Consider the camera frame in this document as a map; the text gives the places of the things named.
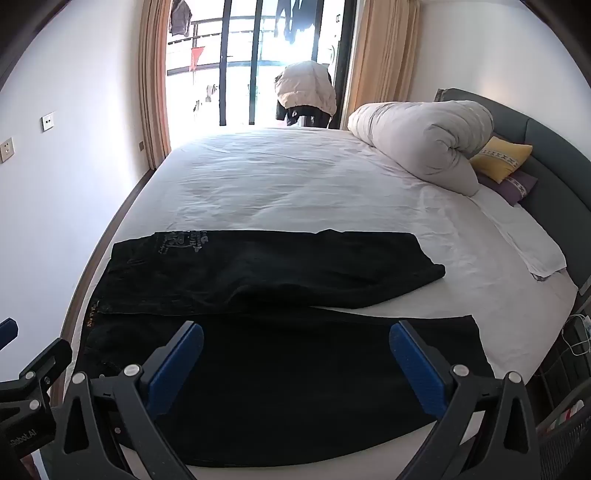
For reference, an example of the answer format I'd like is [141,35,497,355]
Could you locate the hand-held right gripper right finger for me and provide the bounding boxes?
[389,320,542,480]

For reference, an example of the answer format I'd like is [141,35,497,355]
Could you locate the black pants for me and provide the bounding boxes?
[76,228,495,468]

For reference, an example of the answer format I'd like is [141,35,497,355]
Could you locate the beige curtain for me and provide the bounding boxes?
[346,0,421,132]
[139,0,172,169]

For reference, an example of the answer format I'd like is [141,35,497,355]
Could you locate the black mesh basket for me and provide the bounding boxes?
[536,383,591,480]

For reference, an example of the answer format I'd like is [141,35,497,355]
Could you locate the balcony railing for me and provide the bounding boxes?
[167,16,278,77]

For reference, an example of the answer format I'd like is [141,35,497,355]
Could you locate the yellow patterned pillow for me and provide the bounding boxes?
[468,136,533,184]

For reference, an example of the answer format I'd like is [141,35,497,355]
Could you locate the rolled white duvet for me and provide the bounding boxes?
[347,99,495,198]

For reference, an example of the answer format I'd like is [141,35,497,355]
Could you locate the grey upholstered headboard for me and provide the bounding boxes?
[434,88,591,296]

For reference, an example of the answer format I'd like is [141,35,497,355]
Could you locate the dark clothes under jacket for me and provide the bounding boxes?
[276,104,331,129]

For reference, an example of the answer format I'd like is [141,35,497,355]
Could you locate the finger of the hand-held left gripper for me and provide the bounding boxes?
[0,338,73,416]
[0,318,19,349]

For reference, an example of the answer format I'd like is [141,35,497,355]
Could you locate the purple patterned pillow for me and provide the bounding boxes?
[478,170,539,206]

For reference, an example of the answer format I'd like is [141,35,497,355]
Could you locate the hanging grey garment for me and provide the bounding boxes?
[168,0,192,37]

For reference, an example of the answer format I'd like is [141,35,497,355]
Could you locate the hanging dark clothes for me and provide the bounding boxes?
[274,0,319,44]

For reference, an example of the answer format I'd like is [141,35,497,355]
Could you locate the white cable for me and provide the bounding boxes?
[561,314,591,356]

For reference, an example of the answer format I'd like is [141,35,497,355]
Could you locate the bed with white sheet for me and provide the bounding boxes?
[48,127,580,480]

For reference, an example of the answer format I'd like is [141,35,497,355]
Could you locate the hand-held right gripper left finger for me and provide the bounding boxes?
[53,320,205,480]

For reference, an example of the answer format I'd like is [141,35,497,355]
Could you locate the flat white pillow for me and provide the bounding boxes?
[471,185,568,281]

